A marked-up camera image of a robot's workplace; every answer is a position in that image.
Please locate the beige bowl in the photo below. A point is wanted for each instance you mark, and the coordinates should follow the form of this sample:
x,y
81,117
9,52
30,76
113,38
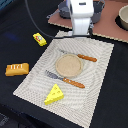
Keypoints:
x,y
123,14

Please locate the round beige plate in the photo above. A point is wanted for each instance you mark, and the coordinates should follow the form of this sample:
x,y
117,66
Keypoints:
x,y
69,65

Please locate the fork with wooden handle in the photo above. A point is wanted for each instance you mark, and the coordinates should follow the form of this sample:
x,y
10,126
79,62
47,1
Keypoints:
x,y
54,76

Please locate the knife with wooden handle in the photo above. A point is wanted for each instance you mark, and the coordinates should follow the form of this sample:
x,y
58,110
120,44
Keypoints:
x,y
80,56

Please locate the yellow cheese wedge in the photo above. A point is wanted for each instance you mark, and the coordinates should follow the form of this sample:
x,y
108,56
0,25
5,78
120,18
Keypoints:
x,y
54,95

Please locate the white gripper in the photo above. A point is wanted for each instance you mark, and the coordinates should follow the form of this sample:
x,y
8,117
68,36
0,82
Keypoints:
x,y
81,12

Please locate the brown wooden tray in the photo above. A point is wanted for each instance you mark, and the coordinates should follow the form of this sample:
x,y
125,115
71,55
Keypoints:
x,y
107,26

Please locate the orange bread loaf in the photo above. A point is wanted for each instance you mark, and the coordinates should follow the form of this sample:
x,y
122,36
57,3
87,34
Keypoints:
x,y
17,69

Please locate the small grey pot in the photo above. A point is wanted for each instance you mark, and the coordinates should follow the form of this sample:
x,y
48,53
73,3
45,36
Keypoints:
x,y
63,10

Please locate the yellow butter box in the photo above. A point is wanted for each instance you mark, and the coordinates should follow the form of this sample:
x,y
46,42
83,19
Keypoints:
x,y
41,41

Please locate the large grey pot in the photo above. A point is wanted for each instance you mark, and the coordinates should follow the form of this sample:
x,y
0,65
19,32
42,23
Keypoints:
x,y
98,7

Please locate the woven beige placemat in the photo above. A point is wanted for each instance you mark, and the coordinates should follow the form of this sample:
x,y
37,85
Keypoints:
x,y
78,105

